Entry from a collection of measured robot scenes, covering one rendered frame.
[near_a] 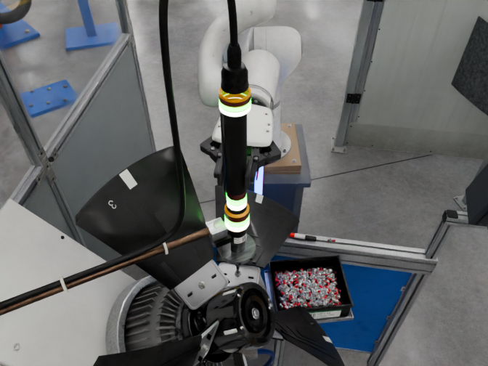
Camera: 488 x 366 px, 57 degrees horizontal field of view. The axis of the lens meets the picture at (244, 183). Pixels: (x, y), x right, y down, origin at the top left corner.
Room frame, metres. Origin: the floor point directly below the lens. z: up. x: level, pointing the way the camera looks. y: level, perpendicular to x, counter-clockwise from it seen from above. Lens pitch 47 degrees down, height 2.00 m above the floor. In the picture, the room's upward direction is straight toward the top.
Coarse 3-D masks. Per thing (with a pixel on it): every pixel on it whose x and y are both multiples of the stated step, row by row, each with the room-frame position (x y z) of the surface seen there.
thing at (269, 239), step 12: (216, 192) 0.73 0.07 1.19; (252, 192) 0.75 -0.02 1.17; (216, 204) 0.69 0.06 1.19; (252, 204) 0.71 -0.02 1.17; (264, 204) 0.72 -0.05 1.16; (276, 204) 0.73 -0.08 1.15; (216, 216) 0.66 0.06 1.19; (252, 216) 0.66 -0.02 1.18; (264, 216) 0.67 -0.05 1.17; (276, 216) 0.68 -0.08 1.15; (288, 216) 0.70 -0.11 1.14; (252, 228) 0.63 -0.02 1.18; (264, 228) 0.63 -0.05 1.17; (276, 228) 0.64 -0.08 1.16; (288, 228) 0.65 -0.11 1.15; (264, 240) 0.59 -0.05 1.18; (276, 240) 0.60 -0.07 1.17; (216, 252) 0.56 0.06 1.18; (264, 252) 0.56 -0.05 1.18; (276, 252) 0.57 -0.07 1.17; (252, 264) 0.52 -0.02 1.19; (264, 264) 0.53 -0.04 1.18
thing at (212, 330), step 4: (216, 324) 0.36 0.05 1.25; (208, 328) 0.35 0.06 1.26; (212, 328) 0.35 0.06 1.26; (216, 328) 0.36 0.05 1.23; (204, 332) 0.34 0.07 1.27; (208, 332) 0.34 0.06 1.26; (212, 332) 0.35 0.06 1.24; (204, 336) 0.33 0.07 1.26; (212, 336) 0.35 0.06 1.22; (204, 340) 0.33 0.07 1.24; (208, 340) 0.34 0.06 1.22; (212, 340) 0.35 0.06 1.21; (200, 344) 0.32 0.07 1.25; (208, 344) 0.34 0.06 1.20; (200, 352) 0.33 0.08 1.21; (204, 352) 0.33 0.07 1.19; (204, 356) 0.33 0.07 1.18; (196, 360) 0.32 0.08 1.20; (196, 364) 0.31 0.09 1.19
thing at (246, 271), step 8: (224, 264) 0.53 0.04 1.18; (232, 264) 0.53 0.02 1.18; (224, 272) 0.51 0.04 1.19; (232, 272) 0.51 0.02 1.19; (248, 272) 0.51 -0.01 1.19; (256, 272) 0.51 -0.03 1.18; (232, 280) 0.48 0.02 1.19; (240, 280) 0.49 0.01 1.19; (248, 280) 0.49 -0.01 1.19; (256, 280) 0.48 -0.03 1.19
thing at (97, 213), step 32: (160, 160) 0.59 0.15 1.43; (96, 192) 0.51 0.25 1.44; (128, 192) 0.52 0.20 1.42; (160, 192) 0.54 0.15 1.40; (192, 192) 0.56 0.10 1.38; (96, 224) 0.47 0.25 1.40; (128, 224) 0.48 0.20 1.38; (160, 224) 0.49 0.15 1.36; (192, 224) 0.51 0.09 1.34; (160, 256) 0.46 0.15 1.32; (192, 256) 0.47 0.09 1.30
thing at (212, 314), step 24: (240, 288) 0.42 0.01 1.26; (192, 312) 0.41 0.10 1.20; (216, 312) 0.39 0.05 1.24; (240, 312) 0.38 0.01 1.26; (264, 312) 0.41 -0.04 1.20; (192, 336) 0.36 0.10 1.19; (216, 336) 0.36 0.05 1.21; (240, 336) 0.34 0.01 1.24; (264, 336) 0.36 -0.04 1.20; (216, 360) 0.34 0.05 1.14
